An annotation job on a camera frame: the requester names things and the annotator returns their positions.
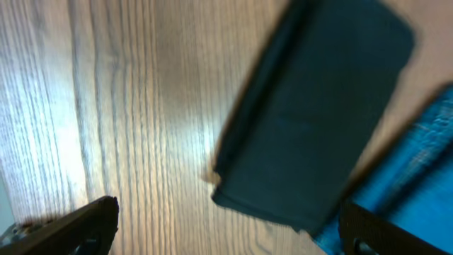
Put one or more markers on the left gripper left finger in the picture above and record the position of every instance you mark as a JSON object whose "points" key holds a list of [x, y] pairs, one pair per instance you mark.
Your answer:
{"points": [[88, 230]]}

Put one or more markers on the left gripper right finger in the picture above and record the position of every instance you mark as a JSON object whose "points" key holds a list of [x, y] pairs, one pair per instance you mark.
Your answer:
{"points": [[419, 231]]}

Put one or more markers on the black cloth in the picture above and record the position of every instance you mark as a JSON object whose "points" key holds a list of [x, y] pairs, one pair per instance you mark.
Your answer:
{"points": [[309, 109]]}

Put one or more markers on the blue terry towel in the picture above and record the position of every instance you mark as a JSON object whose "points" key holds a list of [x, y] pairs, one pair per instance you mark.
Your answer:
{"points": [[415, 172]]}

